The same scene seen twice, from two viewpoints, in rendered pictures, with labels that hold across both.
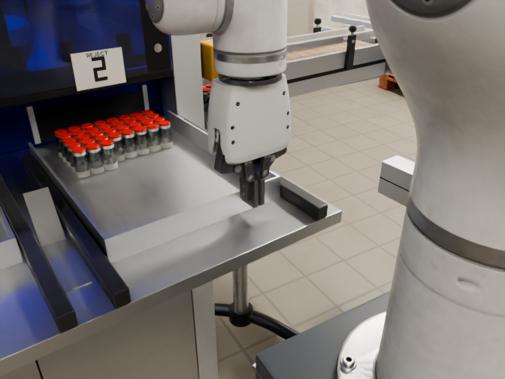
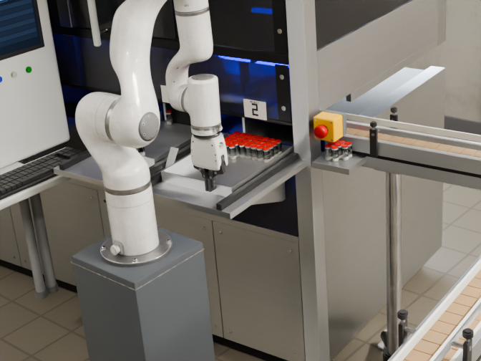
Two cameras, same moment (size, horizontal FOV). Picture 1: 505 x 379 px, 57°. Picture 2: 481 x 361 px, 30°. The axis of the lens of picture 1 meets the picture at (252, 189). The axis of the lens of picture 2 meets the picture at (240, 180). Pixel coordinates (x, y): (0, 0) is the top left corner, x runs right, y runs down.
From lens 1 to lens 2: 238 cm
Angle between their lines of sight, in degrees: 64
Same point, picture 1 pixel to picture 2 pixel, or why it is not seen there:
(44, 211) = (172, 156)
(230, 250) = (183, 198)
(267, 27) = (194, 117)
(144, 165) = (241, 163)
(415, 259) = not seen: hidden behind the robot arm
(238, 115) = (193, 146)
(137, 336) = (265, 278)
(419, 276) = not seen: hidden behind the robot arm
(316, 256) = not seen: outside the picture
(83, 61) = (248, 103)
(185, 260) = (172, 193)
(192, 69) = (303, 126)
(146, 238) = (174, 180)
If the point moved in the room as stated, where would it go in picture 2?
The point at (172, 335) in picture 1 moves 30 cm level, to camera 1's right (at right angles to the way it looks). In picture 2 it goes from (286, 296) to (321, 343)
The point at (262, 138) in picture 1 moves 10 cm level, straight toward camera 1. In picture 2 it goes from (203, 160) to (168, 167)
